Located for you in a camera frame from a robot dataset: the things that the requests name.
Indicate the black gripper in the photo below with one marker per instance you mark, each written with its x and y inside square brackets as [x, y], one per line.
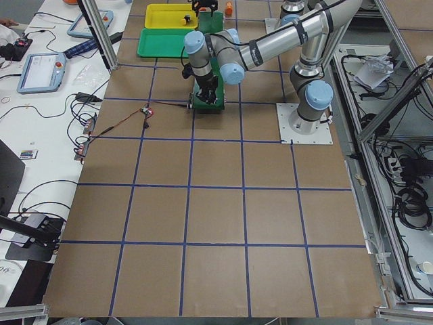
[204, 82]
[203, 5]

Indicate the yellow push button switch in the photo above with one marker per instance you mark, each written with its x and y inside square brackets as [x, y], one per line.
[186, 20]

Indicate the plain orange cylinder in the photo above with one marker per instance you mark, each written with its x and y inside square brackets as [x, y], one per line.
[228, 8]

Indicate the arm white baseplate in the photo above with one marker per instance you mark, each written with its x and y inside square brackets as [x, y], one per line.
[271, 24]
[295, 130]

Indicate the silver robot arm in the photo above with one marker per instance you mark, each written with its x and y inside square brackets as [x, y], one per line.
[288, 10]
[220, 58]

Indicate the green conveyor belt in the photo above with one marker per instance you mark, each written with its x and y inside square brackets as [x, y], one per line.
[200, 46]

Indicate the yellow plastic tray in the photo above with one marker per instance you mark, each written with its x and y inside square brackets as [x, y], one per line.
[169, 15]

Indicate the green plastic tray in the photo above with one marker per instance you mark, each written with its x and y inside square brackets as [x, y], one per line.
[162, 43]

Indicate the small white circuit board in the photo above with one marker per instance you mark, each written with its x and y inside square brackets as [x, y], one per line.
[148, 112]

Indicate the blue checkered folded umbrella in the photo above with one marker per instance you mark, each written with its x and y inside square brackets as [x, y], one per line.
[89, 45]

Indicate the lower teach pendant tablet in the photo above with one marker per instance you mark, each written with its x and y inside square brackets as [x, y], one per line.
[42, 73]

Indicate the aluminium frame post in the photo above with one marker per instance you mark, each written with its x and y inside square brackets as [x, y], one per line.
[94, 21]

